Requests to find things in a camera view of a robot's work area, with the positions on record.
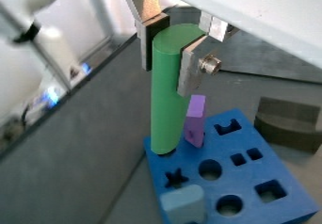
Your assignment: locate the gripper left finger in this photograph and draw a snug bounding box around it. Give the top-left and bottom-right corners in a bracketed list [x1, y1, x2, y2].
[125, 0, 170, 71]

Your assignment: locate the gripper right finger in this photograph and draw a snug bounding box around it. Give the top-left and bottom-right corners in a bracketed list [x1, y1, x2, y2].
[178, 12, 239, 97]

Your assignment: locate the green oval cylinder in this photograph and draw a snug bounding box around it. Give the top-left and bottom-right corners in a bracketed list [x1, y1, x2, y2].
[151, 24, 204, 154]

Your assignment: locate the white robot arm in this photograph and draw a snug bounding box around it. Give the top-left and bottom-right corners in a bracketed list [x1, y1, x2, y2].
[0, 0, 238, 97]

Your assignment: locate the purple pentagon peg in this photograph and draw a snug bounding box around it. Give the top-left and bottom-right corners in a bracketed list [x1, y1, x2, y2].
[183, 95, 206, 148]

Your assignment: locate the blue shape-sorter block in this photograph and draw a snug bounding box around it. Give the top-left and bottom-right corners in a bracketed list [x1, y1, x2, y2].
[143, 109, 319, 224]

